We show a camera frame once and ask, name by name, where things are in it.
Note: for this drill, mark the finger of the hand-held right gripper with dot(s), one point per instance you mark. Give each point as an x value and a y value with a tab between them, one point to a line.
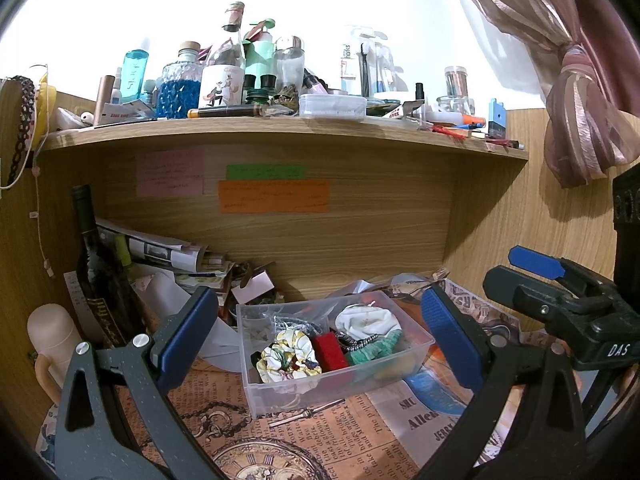
525	292
535	259

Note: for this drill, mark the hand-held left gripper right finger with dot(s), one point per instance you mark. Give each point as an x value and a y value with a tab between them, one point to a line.
450	340

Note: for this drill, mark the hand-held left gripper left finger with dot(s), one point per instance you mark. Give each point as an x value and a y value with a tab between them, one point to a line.
182	342

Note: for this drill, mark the yellow sponge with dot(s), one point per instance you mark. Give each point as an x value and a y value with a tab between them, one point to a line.
397	367

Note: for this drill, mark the green knitted scrunchie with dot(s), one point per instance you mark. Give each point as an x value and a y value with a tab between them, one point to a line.
372	351

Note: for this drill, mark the white scrunchie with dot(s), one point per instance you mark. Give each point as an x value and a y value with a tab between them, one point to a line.
365	322

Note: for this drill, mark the floral scrunchie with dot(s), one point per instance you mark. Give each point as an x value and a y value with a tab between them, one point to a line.
287	357

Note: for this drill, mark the clear plastic storage box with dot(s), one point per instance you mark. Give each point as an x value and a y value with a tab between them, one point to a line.
280	395

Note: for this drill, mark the red soft pad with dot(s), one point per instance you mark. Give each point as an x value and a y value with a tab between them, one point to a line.
330	352

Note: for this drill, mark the small cardboard box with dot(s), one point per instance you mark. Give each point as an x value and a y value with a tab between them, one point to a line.
255	287

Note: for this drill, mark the pile of newspapers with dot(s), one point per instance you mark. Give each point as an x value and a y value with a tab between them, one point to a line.
165	252

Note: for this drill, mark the dark wine bottle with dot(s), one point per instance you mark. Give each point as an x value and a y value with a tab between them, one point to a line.
100	280

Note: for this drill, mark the cream plastic bottle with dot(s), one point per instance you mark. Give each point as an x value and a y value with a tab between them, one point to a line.
52	330

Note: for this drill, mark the metal screwdriver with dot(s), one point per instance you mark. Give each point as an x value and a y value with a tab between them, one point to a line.
305	412

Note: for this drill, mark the blue box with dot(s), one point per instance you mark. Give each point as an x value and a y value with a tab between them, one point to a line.
496	120

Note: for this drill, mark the orange marker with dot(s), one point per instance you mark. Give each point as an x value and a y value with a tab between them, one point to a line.
472	121

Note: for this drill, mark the newspaper print mat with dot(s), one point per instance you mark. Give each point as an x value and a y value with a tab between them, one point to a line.
310	445

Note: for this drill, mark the pink sticky note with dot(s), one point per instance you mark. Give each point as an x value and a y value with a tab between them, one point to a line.
170	172

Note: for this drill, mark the orange sticky note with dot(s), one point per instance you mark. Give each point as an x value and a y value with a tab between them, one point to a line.
272	196

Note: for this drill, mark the round glass jar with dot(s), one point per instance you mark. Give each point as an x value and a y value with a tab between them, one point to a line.
455	106

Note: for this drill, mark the pink curtain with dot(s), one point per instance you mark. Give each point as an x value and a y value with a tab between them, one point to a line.
575	85

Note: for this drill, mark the green sticky note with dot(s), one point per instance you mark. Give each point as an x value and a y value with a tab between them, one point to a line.
265	172

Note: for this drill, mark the tall clear jar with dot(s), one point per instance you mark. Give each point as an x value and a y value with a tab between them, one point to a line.
456	82

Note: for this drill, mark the brown tube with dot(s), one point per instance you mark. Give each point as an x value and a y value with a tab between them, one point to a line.
225	110

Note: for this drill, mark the white carton with red print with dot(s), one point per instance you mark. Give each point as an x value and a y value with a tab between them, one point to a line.
122	112

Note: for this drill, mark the wooden shelf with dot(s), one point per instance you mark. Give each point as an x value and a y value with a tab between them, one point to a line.
300	132

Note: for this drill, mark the glass bottle with blue crochet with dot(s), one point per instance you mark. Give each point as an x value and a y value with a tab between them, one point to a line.
180	92

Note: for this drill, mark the small clear lidded box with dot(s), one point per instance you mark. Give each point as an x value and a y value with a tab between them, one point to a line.
332	106

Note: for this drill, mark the pink tube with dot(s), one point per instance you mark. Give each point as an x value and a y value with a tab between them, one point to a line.
105	97

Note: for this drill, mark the clear acrylic organizer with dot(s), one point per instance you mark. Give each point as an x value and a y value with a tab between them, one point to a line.
365	60

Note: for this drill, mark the black binoculars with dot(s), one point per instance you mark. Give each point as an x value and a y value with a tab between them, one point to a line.
260	89

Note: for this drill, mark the glass bottle with illustrated label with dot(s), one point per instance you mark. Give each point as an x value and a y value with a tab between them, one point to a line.
222	80

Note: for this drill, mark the patterned headband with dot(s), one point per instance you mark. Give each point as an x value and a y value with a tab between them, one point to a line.
22	130

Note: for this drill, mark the yellow hanging item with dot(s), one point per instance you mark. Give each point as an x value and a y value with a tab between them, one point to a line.
44	110

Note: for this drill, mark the teal blue bottle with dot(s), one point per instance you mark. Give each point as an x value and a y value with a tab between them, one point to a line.
135	75

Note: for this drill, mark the mint green pump bottle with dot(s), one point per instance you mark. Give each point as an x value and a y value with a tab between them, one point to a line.
260	57

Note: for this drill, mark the clear bottle with silver cap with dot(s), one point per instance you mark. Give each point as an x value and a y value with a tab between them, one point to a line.
289	65

